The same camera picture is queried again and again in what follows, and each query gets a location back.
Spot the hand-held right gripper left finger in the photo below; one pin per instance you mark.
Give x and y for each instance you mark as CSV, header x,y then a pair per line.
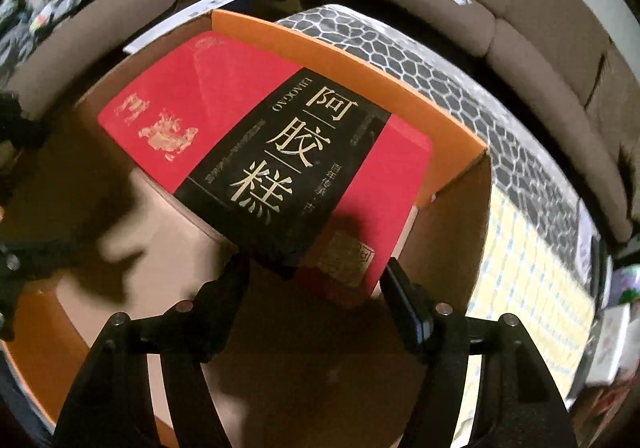
x,y
220,290

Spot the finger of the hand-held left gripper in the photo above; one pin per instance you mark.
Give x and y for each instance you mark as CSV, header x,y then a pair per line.
x,y
15,121
12,288

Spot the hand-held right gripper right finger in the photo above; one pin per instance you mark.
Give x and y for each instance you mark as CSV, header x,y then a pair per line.
x,y
407,308

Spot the orange cardboard box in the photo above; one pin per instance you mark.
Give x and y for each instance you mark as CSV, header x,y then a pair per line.
x,y
300,378

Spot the red box with black label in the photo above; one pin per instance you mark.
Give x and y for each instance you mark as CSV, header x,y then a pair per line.
x,y
225,78

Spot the brown cushioned seat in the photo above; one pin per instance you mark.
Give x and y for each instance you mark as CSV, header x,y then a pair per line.
x,y
95,33

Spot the yellow plaid blanket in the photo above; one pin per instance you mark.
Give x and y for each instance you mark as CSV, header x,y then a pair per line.
x,y
525,278

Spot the purple green round object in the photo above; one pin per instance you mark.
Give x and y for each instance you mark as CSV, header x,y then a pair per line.
x,y
627,283

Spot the grey stone-pattern blanket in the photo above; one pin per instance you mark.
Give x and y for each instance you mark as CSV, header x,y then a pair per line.
x,y
400,58

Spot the brown sofa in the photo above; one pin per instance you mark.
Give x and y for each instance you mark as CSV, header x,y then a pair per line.
x,y
540,3

